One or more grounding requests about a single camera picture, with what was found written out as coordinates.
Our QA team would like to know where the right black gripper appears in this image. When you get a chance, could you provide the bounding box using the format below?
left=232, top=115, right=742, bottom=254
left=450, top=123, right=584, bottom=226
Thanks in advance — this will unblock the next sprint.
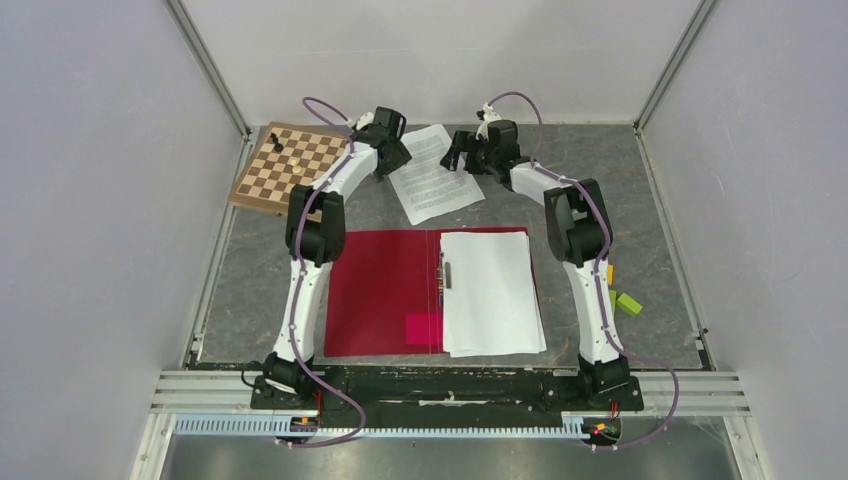
left=441, top=131, right=498, bottom=176

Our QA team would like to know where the printed text paper sheet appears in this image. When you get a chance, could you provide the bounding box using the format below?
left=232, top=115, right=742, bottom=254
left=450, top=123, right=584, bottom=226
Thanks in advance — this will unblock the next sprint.
left=389, top=124, right=485, bottom=226

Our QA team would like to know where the red clip file folder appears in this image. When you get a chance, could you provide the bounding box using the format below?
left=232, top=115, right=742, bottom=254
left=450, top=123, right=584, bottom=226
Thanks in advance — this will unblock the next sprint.
left=323, top=227, right=528, bottom=358

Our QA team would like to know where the white paper stack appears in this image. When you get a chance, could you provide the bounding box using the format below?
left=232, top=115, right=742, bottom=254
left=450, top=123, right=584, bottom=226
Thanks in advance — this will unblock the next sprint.
left=440, top=230, right=547, bottom=358

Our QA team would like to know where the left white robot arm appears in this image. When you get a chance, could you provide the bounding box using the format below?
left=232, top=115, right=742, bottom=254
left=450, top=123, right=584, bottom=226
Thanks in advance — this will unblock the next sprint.
left=253, top=106, right=411, bottom=408

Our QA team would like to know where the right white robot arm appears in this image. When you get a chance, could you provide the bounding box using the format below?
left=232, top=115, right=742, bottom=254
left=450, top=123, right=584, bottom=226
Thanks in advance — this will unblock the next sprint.
left=440, top=119, right=630, bottom=408

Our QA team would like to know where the wooden chessboard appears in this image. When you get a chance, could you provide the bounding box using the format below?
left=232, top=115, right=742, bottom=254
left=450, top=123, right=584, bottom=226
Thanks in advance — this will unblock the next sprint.
left=228, top=122, right=347, bottom=215

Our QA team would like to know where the black chess piece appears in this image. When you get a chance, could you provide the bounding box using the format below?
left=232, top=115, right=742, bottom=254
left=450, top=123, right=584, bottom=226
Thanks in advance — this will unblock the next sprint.
left=269, top=133, right=284, bottom=152

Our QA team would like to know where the lime green block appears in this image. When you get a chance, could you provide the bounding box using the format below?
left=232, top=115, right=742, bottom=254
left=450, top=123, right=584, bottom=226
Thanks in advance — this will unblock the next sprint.
left=616, top=293, right=643, bottom=316

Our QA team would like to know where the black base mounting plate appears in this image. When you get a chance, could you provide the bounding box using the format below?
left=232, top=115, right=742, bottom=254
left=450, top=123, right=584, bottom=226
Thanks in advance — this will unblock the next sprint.
left=250, top=365, right=645, bottom=429

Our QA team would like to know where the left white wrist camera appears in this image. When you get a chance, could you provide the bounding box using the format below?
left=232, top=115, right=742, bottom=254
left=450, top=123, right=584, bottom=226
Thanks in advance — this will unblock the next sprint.
left=351, top=112, right=374, bottom=131

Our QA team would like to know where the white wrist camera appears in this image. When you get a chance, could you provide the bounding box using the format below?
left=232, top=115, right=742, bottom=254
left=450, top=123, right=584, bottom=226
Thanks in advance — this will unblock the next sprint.
left=476, top=103, right=502, bottom=131
left=351, top=112, right=374, bottom=131

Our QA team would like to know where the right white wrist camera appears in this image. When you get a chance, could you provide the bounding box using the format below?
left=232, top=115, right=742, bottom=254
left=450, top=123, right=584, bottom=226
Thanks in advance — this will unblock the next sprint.
left=476, top=103, right=502, bottom=131

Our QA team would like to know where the left aluminium frame post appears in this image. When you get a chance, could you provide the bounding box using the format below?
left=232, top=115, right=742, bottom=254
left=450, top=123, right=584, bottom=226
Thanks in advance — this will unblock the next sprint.
left=163, top=0, right=252, bottom=140

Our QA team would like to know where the aluminium frame post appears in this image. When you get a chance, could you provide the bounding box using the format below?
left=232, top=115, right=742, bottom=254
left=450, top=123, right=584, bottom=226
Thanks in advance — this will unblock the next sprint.
left=633, top=0, right=720, bottom=137
left=163, top=0, right=252, bottom=140

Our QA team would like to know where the right aluminium frame post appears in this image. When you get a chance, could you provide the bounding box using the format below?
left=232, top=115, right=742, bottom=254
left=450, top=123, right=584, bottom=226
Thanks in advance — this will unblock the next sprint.
left=633, top=0, right=720, bottom=137

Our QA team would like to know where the white slotted cable duct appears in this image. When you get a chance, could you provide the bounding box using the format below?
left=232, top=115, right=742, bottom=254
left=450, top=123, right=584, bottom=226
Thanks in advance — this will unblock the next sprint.
left=173, top=414, right=586, bottom=440

